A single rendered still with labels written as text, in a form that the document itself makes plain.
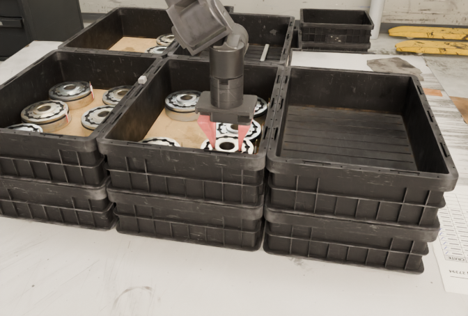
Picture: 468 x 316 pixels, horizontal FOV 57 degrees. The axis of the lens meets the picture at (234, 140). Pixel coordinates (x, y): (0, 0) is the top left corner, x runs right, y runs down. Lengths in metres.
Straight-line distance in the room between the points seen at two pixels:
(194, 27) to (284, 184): 0.30
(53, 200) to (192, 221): 0.29
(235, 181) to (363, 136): 0.36
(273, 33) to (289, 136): 0.55
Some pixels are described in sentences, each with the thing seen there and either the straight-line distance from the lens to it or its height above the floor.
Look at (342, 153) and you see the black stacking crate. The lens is 0.92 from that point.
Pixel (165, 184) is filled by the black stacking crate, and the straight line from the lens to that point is 0.79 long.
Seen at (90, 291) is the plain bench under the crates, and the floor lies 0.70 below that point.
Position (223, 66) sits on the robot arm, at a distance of 0.70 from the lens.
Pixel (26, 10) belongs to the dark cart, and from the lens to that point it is 2.46.
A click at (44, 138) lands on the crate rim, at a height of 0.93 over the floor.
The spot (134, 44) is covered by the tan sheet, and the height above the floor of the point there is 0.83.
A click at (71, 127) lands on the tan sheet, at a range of 1.04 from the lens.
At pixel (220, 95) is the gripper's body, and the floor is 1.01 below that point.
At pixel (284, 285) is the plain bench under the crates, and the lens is 0.81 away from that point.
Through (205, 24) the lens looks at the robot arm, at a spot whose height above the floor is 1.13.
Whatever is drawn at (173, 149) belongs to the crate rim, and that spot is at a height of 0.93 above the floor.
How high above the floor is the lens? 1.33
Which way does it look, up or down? 33 degrees down
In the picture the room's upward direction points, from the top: straight up
